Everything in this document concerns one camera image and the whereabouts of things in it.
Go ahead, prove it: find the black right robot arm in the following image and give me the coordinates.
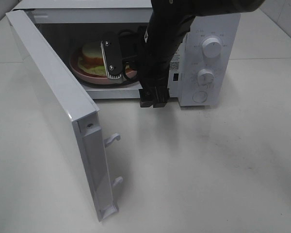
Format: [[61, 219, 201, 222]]
[[118, 0, 263, 108]]

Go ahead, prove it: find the white microwave door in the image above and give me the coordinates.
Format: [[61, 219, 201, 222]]
[[6, 10, 123, 221]]

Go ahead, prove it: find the toast sandwich with lettuce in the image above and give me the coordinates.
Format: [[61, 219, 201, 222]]
[[78, 41, 106, 77]]

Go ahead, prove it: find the pink round plate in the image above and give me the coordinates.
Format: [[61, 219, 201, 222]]
[[69, 48, 136, 84]]

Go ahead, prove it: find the white microwave oven body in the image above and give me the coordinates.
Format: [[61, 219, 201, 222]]
[[11, 0, 241, 107]]

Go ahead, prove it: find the white upper power knob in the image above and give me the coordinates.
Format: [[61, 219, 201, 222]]
[[201, 36, 222, 58]]

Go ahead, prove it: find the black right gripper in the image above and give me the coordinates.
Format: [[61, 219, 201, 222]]
[[118, 26, 170, 108]]

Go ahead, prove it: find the round door release button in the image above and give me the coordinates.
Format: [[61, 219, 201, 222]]
[[193, 91, 208, 103]]

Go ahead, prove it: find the white timer knob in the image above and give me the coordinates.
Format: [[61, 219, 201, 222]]
[[197, 69, 214, 85]]

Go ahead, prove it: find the glass microwave turntable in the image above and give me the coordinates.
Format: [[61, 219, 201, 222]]
[[77, 78, 139, 88]]

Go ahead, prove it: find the warning label sticker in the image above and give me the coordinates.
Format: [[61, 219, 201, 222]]
[[169, 50, 181, 71]]

